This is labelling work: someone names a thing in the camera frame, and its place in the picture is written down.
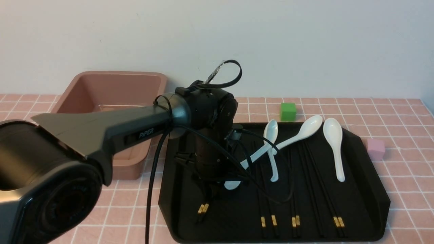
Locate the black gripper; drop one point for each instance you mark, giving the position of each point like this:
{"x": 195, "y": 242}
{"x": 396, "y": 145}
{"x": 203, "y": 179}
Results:
{"x": 213, "y": 168}

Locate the black chopstick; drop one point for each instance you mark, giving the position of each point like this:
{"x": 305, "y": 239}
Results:
{"x": 296, "y": 195}
{"x": 292, "y": 204}
{"x": 201, "y": 208}
{"x": 330, "y": 204}
{"x": 320, "y": 205}
{"x": 269, "y": 210}
{"x": 209, "y": 200}
{"x": 259, "y": 198}

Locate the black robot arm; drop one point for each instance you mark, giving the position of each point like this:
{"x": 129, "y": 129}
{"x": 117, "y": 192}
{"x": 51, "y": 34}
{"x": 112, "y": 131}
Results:
{"x": 53, "y": 168}

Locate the white spoon far left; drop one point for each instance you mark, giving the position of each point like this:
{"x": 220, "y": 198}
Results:
{"x": 267, "y": 148}

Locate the white spoon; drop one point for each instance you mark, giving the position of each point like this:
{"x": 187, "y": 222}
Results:
{"x": 333, "y": 134}
{"x": 267, "y": 148}
{"x": 307, "y": 129}
{"x": 271, "y": 133}

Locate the white spoon centre left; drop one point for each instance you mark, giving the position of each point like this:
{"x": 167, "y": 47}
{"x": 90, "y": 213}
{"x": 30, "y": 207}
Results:
{"x": 271, "y": 133}

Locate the green foam cube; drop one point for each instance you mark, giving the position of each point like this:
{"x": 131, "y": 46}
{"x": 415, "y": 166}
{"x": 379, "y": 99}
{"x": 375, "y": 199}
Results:
{"x": 288, "y": 112}

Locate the black plastic tray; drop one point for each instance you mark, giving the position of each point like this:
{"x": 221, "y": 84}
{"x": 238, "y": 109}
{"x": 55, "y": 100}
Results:
{"x": 233, "y": 216}

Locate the white spoon centre right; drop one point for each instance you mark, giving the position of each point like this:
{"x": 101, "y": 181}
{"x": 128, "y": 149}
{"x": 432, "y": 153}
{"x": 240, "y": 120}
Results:
{"x": 307, "y": 129}

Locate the white spoon far right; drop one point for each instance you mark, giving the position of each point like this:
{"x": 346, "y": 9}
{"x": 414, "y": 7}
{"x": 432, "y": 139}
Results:
{"x": 333, "y": 134}

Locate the pink rectangular plastic bin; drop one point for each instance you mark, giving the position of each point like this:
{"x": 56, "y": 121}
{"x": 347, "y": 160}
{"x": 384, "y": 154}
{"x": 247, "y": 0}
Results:
{"x": 96, "y": 91}

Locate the pink foam cube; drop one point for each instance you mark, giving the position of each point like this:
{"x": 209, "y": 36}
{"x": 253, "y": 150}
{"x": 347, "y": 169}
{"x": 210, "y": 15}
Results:
{"x": 376, "y": 149}

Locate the pink checkered tablecloth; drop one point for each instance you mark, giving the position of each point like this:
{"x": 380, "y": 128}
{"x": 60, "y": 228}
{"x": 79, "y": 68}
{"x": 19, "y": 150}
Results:
{"x": 404, "y": 125}

